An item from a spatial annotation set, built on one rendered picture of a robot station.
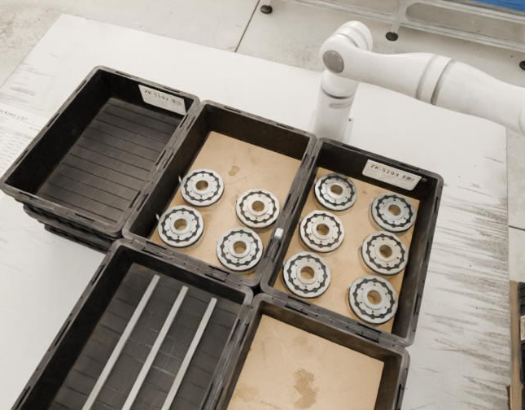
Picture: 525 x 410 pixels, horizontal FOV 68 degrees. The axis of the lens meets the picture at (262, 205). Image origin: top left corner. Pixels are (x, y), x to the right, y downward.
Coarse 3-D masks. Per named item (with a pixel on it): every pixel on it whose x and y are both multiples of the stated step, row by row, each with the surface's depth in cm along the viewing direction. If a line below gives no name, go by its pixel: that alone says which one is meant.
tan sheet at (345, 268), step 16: (320, 176) 99; (368, 192) 97; (384, 192) 97; (304, 208) 94; (352, 208) 95; (368, 208) 95; (416, 208) 95; (352, 224) 93; (368, 224) 93; (352, 240) 91; (288, 256) 88; (336, 256) 89; (352, 256) 89; (384, 256) 89; (304, 272) 87; (336, 272) 87; (352, 272) 87; (400, 272) 88; (336, 288) 85; (320, 304) 83; (336, 304) 84
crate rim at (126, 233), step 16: (240, 112) 95; (288, 128) 93; (176, 144) 90; (304, 160) 90; (160, 176) 85; (288, 192) 85; (288, 208) 83; (128, 224) 80; (144, 240) 78; (272, 240) 81; (176, 256) 77; (192, 256) 77; (256, 272) 76
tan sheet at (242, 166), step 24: (216, 144) 102; (240, 144) 103; (192, 168) 98; (216, 168) 99; (240, 168) 99; (264, 168) 99; (288, 168) 100; (240, 192) 96; (216, 216) 92; (264, 240) 90; (216, 264) 87
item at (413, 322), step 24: (336, 144) 91; (312, 168) 88; (408, 168) 89; (288, 216) 82; (432, 216) 83; (432, 240) 80; (264, 288) 74; (336, 312) 73; (384, 336) 71; (408, 336) 71
